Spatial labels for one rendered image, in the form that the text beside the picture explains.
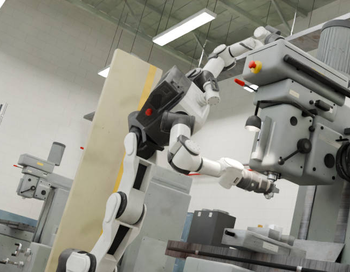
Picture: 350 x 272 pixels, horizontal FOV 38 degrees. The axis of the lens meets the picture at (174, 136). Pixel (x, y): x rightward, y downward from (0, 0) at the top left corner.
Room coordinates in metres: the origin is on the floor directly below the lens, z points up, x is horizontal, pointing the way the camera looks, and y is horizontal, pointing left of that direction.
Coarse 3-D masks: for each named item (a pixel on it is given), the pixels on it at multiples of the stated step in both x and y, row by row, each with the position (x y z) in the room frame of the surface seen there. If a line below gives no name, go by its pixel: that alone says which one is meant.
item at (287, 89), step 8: (280, 80) 2.21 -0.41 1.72; (288, 80) 2.17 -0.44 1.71; (264, 88) 2.30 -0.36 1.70; (272, 88) 2.25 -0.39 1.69; (280, 88) 2.20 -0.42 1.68; (288, 88) 2.17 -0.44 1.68; (296, 88) 2.19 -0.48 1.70; (304, 88) 2.21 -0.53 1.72; (256, 96) 2.35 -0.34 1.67; (264, 96) 2.29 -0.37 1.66; (272, 96) 2.24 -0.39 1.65; (280, 96) 2.19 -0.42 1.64; (288, 96) 2.17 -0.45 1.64; (296, 96) 2.19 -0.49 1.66; (304, 96) 2.21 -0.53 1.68; (312, 96) 2.23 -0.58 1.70; (320, 96) 2.26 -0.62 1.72; (256, 104) 2.35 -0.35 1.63; (264, 104) 2.32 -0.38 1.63; (272, 104) 2.29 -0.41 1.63; (304, 104) 2.22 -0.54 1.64; (320, 112) 2.27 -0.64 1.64; (328, 112) 2.29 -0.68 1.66
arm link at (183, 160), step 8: (184, 152) 2.04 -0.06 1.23; (176, 160) 2.07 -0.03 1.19; (184, 160) 2.05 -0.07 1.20; (192, 160) 2.04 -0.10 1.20; (200, 160) 2.06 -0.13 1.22; (208, 160) 2.09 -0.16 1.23; (176, 168) 2.08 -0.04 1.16; (184, 168) 2.07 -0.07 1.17; (192, 168) 2.07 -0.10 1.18; (200, 168) 2.08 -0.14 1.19; (208, 168) 2.09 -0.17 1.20; (216, 168) 2.12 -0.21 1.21
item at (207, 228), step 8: (200, 216) 2.70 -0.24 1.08; (208, 216) 2.64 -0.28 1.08; (216, 216) 2.58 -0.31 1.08; (224, 216) 2.59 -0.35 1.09; (232, 216) 2.62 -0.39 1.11; (192, 224) 2.75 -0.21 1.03; (200, 224) 2.68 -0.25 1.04; (208, 224) 2.62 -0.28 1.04; (216, 224) 2.57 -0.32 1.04; (224, 224) 2.60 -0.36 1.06; (232, 224) 2.62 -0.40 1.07; (192, 232) 2.73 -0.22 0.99; (200, 232) 2.67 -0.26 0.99; (208, 232) 2.61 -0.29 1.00; (216, 232) 2.58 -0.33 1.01; (192, 240) 2.72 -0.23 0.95; (200, 240) 2.65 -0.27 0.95; (208, 240) 2.59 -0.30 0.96; (216, 240) 2.58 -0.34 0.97
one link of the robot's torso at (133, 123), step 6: (132, 114) 2.72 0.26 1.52; (132, 120) 2.69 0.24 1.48; (132, 126) 2.69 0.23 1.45; (138, 126) 2.63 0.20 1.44; (144, 132) 2.57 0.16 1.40; (144, 138) 2.56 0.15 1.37; (150, 138) 2.57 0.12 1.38; (150, 144) 2.58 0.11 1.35; (156, 144) 2.59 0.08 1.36; (138, 150) 2.61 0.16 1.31; (144, 150) 2.62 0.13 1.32; (150, 150) 2.62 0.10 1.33; (162, 150) 2.63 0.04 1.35; (138, 156) 2.66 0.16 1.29; (144, 156) 2.66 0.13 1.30; (150, 156) 2.67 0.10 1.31
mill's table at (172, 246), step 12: (168, 240) 2.79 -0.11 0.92; (168, 252) 2.77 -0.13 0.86; (180, 252) 2.66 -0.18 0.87; (192, 252) 2.56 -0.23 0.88; (204, 252) 2.47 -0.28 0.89; (216, 252) 2.39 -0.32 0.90; (228, 252) 2.31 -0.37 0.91; (240, 252) 2.24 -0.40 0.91; (252, 252) 2.17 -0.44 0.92; (240, 264) 2.22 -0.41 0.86; (252, 264) 2.15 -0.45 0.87; (264, 264) 2.09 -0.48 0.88; (276, 264) 2.03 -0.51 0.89; (288, 264) 1.97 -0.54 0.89; (300, 264) 1.92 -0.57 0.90; (312, 264) 1.87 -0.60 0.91; (324, 264) 1.82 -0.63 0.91; (336, 264) 1.77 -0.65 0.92; (348, 264) 1.73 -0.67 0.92
